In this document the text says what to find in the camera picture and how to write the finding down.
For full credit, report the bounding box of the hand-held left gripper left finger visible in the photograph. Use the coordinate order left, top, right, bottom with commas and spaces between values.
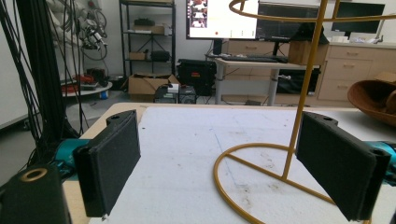
72, 109, 142, 218

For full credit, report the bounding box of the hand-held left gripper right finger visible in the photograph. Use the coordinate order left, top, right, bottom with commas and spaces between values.
294, 111, 392, 222

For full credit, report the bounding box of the brown wooden bowl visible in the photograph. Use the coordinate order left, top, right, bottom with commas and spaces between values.
346, 79, 396, 127

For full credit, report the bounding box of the round white platform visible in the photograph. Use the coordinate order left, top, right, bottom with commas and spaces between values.
61, 79, 114, 98

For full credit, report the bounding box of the open cardboard box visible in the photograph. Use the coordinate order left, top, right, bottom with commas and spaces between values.
127, 73, 181, 102

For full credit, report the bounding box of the white foam mat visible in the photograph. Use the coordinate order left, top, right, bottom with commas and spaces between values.
88, 106, 396, 224

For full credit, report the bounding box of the beige drawer cabinet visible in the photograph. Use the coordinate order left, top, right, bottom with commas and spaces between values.
317, 42, 396, 108

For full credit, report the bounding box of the wooden box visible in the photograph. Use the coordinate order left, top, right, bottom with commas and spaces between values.
288, 40, 330, 66

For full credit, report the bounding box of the black equipment case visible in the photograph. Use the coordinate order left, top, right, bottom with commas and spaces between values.
176, 58, 218, 97

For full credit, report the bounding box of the white height-adjustable desk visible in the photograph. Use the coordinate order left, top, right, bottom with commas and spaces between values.
205, 54, 321, 106

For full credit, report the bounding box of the black metal shelf rack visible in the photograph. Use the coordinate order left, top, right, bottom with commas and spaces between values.
119, 0, 177, 78

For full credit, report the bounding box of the black keyboard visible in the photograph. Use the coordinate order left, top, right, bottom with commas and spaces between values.
220, 54, 290, 64

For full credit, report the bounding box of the dark computer monitor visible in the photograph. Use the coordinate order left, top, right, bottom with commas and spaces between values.
257, 1, 321, 43

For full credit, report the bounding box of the bright computer monitor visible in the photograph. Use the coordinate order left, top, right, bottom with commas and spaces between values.
186, 0, 260, 41

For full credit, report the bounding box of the gold wire stand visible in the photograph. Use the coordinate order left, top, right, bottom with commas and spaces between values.
213, 0, 396, 224

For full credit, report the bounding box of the black stand with cables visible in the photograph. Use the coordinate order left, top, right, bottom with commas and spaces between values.
0, 0, 82, 166

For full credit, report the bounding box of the black wall monitor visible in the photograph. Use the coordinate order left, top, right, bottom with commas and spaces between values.
331, 1, 387, 35

